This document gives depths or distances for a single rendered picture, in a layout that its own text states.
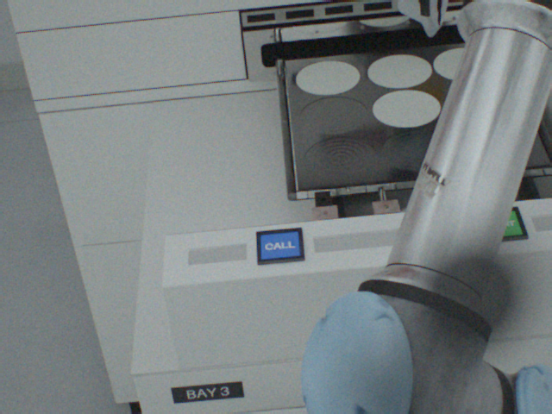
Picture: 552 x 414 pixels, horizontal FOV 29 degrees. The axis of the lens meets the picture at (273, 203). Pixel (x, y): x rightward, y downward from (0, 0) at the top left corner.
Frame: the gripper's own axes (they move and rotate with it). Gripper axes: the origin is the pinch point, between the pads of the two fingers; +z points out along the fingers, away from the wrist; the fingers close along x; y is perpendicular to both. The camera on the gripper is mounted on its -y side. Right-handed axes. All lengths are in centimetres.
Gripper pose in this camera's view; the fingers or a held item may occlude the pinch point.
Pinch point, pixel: (435, 28)
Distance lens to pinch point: 162.4
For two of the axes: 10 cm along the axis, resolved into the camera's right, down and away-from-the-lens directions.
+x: -5.7, 5.4, -6.2
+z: 0.9, 7.9, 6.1
